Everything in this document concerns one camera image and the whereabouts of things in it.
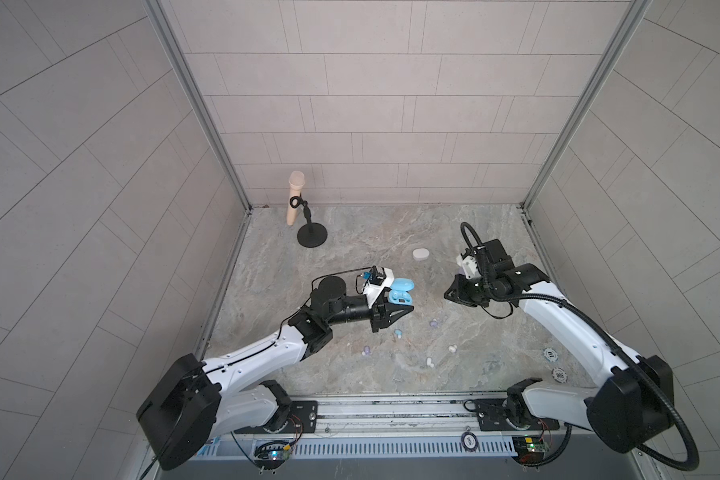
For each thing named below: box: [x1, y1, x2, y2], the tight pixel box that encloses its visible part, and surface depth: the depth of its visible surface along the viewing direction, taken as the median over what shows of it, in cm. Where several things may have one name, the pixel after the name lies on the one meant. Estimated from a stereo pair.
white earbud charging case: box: [412, 248, 430, 261], surface depth 104 cm
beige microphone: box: [287, 170, 306, 226], surface depth 90 cm
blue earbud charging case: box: [388, 278, 415, 306], surface depth 67 cm
